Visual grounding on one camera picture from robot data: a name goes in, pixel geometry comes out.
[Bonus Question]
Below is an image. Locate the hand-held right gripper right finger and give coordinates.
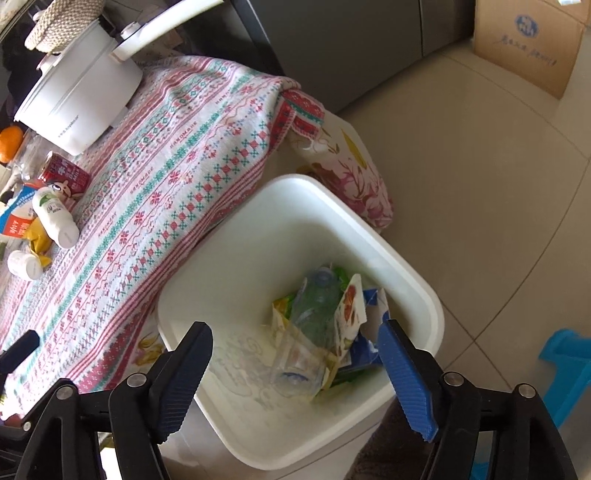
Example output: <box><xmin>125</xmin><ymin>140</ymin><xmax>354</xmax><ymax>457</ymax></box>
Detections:
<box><xmin>378</xmin><ymin>318</ymin><xmax>580</xmax><ymax>480</ymax></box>

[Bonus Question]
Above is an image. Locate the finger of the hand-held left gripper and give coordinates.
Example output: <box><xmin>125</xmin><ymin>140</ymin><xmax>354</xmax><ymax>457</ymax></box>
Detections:
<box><xmin>0</xmin><ymin>330</ymin><xmax>40</xmax><ymax>374</ymax></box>

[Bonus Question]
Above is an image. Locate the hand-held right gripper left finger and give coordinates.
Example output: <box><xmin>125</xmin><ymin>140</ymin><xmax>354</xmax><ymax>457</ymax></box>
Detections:
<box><xmin>14</xmin><ymin>322</ymin><xmax>214</xmax><ymax>480</ymax></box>

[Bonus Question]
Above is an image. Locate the yellow white snack pouch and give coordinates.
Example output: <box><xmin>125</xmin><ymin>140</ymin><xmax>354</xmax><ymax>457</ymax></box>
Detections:
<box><xmin>330</xmin><ymin>274</ymin><xmax>368</xmax><ymax>365</ymax></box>

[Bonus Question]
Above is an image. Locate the clear plastic bottle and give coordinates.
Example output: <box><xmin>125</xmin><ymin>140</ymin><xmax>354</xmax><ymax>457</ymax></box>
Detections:
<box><xmin>270</xmin><ymin>268</ymin><xmax>346</xmax><ymax>401</ymax></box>

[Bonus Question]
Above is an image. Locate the green snack packet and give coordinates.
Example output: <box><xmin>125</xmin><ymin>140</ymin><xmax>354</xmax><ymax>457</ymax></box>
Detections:
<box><xmin>274</xmin><ymin>265</ymin><xmax>384</xmax><ymax>388</ymax></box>

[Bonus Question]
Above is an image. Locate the white trash bin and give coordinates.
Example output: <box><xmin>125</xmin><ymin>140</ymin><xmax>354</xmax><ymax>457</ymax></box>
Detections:
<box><xmin>157</xmin><ymin>174</ymin><xmax>445</xmax><ymax>472</ymax></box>

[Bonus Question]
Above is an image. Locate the white bottle orange label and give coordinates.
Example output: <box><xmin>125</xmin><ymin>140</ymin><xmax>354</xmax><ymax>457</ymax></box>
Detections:
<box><xmin>7</xmin><ymin>250</ymin><xmax>43</xmax><ymax>281</ymax></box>

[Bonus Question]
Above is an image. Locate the dark cloth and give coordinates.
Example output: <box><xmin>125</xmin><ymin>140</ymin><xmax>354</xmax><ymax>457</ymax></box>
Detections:
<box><xmin>346</xmin><ymin>399</ymin><xmax>432</xmax><ymax>480</ymax></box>

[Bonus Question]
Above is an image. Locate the yellow wrapper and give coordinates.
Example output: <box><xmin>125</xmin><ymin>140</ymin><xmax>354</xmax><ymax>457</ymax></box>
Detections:
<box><xmin>22</xmin><ymin>217</ymin><xmax>54</xmax><ymax>269</ymax></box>

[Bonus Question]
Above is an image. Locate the white bottle green label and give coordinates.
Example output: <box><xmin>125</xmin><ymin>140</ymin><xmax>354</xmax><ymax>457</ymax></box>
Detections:
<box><xmin>31</xmin><ymin>186</ymin><xmax>80</xmax><ymax>250</ymax></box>

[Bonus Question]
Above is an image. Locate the orange blue milk carton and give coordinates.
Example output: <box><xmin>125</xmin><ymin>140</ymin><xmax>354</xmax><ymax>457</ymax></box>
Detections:
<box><xmin>0</xmin><ymin>181</ymin><xmax>47</xmax><ymax>238</ymax></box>

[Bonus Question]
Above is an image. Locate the blue plastic stool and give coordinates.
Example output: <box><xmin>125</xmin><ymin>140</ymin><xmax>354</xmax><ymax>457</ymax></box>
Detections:
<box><xmin>538</xmin><ymin>329</ymin><xmax>591</xmax><ymax>480</ymax></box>

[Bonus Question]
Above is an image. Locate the red drink can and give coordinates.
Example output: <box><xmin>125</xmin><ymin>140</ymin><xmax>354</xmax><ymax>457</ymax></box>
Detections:
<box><xmin>38</xmin><ymin>151</ymin><xmax>92</xmax><ymax>204</ymax></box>

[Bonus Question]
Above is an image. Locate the glass teapot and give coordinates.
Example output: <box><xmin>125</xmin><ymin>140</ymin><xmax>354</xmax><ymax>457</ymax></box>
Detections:
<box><xmin>11</xmin><ymin>131</ymin><xmax>56</xmax><ymax>181</ymax></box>

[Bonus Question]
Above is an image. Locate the orange fruit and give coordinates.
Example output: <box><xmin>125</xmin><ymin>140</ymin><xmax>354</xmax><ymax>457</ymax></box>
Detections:
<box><xmin>0</xmin><ymin>126</ymin><xmax>25</xmax><ymax>164</ymax></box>

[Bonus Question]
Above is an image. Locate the patterned striped tablecloth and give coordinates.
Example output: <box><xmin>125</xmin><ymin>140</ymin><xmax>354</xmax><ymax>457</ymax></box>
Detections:
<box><xmin>0</xmin><ymin>54</ymin><xmax>326</xmax><ymax>393</ymax></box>

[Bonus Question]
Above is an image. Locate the white electric cooking pot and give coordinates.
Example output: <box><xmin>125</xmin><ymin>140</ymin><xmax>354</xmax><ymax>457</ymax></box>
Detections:
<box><xmin>14</xmin><ymin>0</ymin><xmax>211</xmax><ymax>157</ymax></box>

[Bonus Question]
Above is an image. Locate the woven lidded basket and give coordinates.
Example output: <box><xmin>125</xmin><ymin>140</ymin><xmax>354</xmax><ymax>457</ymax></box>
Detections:
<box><xmin>24</xmin><ymin>0</ymin><xmax>108</xmax><ymax>52</ymax></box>

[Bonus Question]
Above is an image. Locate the grey refrigerator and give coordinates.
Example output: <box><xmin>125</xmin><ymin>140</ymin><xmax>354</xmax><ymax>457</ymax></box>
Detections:
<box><xmin>185</xmin><ymin>0</ymin><xmax>476</xmax><ymax>114</ymax></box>

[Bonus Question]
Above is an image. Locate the cardboard box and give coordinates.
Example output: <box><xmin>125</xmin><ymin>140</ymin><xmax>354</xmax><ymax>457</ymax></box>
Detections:
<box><xmin>472</xmin><ymin>0</ymin><xmax>587</xmax><ymax>99</ymax></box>

